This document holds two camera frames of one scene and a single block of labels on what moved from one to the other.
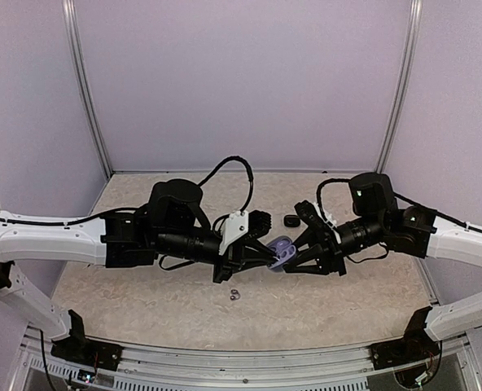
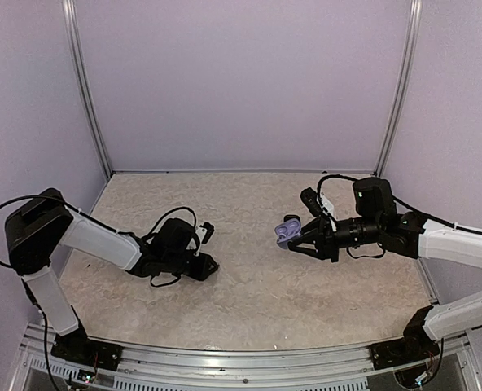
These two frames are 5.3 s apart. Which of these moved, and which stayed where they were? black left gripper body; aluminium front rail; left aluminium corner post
Moved: black left gripper body
Stayed: aluminium front rail; left aluminium corner post
